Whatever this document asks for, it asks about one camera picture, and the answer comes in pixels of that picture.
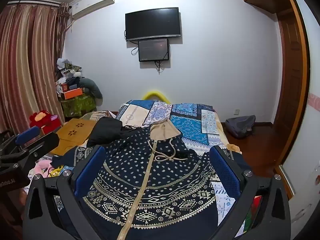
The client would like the blue patchwork blanket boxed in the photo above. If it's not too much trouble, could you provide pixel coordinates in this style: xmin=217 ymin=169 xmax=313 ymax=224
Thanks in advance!
xmin=54 ymin=99 xmax=252 ymax=238

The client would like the striped beige cloth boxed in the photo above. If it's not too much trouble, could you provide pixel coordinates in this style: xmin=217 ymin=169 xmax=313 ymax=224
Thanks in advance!
xmin=82 ymin=110 xmax=118 ymax=121

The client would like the white wardrobe sliding door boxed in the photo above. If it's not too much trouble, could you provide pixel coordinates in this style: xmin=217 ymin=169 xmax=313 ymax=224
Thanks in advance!
xmin=275 ymin=0 xmax=320 ymax=240

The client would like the pink cloth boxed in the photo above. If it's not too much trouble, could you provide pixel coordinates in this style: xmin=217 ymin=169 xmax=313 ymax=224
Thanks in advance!
xmin=31 ymin=159 xmax=55 ymax=175

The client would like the orange box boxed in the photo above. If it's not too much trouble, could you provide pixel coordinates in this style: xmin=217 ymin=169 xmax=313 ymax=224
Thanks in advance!
xmin=61 ymin=88 xmax=83 ymax=100

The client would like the red plush toy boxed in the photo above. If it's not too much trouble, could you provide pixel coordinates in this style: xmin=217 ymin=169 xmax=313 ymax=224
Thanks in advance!
xmin=29 ymin=109 xmax=52 ymax=128

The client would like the yellow hoop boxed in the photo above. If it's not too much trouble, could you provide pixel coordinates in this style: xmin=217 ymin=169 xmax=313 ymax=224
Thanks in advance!
xmin=142 ymin=90 xmax=172 ymax=103

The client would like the wooden folding table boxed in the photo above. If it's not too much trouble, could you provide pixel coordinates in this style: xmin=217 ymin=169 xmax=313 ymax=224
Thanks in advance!
xmin=51 ymin=118 xmax=97 ymax=155

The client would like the pile of clutter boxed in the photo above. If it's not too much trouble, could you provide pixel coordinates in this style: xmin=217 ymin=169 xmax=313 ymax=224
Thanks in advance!
xmin=55 ymin=58 xmax=83 ymax=98

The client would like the grey backpack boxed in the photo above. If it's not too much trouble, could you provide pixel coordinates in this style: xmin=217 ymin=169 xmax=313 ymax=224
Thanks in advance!
xmin=225 ymin=115 xmax=256 ymax=139

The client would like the striped red curtain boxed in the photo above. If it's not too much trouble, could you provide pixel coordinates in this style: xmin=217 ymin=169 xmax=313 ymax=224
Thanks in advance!
xmin=0 ymin=0 xmax=70 ymax=134

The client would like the white air conditioner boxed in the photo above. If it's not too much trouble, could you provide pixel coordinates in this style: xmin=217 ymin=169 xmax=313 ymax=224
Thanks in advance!
xmin=69 ymin=0 xmax=115 ymax=20

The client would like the large black wall television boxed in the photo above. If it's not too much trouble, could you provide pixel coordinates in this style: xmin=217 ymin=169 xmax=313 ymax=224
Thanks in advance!
xmin=125 ymin=7 xmax=181 ymax=42

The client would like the navy patterned hoodie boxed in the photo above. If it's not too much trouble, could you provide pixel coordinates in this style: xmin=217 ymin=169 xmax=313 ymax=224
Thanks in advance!
xmin=51 ymin=120 xmax=242 ymax=240

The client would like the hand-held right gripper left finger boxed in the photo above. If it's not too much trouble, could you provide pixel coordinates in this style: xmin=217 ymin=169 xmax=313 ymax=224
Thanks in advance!
xmin=22 ymin=145 xmax=107 ymax=240

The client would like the brown wooden door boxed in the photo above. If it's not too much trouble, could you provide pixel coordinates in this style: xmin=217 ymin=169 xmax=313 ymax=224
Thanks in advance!
xmin=274 ymin=7 xmax=310 ymax=165

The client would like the black garment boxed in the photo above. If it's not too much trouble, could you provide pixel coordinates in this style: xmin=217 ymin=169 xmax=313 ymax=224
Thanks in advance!
xmin=87 ymin=117 xmax=150 ymax=147

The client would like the beige bed sheet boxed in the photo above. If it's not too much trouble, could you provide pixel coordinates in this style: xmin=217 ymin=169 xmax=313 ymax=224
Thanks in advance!
xmin=226 ymin=143 xmax=242 ymax=154

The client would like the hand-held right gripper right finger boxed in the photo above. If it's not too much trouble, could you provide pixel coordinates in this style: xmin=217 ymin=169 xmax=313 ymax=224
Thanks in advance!
xmin=209 ymin=145 xmax=292 ymax=240

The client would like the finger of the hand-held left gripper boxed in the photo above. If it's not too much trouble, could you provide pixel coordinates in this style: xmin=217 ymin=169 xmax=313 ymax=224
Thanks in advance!
xmin=0 ymin=126 xmax=41 ymax=155
xmin=15 ymin=132 xmax=60 ymax=167

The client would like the small black wall monitor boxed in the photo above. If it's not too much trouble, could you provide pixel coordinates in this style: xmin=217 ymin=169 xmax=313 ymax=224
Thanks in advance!
xmin=138 ymin=38 xmax=170 ymax=62

